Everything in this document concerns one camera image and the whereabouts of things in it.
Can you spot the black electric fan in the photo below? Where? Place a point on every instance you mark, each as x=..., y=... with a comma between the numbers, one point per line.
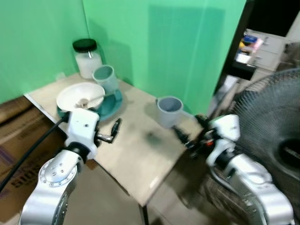
x=267, y=122

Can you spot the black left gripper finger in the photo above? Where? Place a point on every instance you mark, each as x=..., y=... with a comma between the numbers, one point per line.
x=111, y=138
x=117, y=125

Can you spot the black table leg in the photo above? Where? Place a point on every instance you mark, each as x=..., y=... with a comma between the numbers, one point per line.
x=145, y=214

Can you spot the pale teal mug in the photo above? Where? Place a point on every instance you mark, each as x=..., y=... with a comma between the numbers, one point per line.
x=107, y=78

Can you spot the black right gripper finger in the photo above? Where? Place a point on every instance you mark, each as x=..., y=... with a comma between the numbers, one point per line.
x=201, y=121
x=182, y=133

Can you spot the white bowl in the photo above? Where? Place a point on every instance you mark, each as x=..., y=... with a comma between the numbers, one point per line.
x=75, y=96

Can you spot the white drawer cabinet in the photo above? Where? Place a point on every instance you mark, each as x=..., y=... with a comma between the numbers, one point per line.
x=267, y=51

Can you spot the white spoon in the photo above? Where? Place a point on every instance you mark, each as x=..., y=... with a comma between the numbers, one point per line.
x=89, y=100

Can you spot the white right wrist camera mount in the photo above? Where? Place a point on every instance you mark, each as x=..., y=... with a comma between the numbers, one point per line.
x=226, y=130

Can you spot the grey blue mug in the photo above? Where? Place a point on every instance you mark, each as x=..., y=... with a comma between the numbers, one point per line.
x=168, y=112

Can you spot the teal plate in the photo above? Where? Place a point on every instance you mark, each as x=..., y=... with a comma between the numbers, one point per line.
x=111, y=107

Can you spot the green backdrop screen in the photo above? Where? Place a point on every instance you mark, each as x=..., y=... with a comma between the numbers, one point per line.
x=164, y=47

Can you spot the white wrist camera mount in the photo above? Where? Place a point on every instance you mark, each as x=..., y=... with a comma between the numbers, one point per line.
x=226, y=130
x=82, y=125

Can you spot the brown cardboard box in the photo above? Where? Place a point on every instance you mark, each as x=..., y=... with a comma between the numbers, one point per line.
x=18, y=136

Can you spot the glass jar with black lid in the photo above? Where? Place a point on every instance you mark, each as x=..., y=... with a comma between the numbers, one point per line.
x=87, y=60

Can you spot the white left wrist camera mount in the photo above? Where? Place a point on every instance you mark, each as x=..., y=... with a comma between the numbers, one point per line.
x=82, y=125

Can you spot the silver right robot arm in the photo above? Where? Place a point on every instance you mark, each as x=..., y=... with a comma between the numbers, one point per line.
x=255, y=187

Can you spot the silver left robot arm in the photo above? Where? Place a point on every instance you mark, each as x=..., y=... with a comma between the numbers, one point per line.
x=52, y=180

